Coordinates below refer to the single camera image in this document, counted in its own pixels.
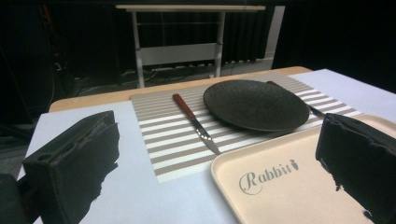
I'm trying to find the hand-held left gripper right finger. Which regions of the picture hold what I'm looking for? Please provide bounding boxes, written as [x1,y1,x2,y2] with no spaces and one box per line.
[315,112,396,224]

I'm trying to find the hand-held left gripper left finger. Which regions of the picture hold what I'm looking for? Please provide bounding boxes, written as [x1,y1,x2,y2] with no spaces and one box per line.
[21,110,120,224]

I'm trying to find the white table cover sheet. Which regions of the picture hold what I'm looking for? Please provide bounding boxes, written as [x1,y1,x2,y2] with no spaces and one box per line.
[17,68,396,224]

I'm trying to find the beige plastic tray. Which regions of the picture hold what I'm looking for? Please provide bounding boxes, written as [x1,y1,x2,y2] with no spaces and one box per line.
[210,113,396,224]

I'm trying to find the striped woven placemat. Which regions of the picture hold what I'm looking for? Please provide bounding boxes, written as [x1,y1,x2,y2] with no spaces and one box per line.
[130,72,363,185]

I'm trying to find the dark round plate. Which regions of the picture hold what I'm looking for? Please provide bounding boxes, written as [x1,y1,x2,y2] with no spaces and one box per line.
[203,79,311,133]

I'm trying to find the black curtain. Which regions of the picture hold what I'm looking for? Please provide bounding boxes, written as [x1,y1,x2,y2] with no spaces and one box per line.
[0,0,396,94]

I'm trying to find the white metal-framed table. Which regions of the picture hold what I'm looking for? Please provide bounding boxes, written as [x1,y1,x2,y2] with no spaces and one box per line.
[115,4,267,89]

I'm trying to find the red-handled fork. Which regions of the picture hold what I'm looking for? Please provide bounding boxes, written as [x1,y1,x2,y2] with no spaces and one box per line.
[266,80,327,119]

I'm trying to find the red-handled table knife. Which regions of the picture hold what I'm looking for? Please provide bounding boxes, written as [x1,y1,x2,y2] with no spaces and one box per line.
[172,93,221,156]

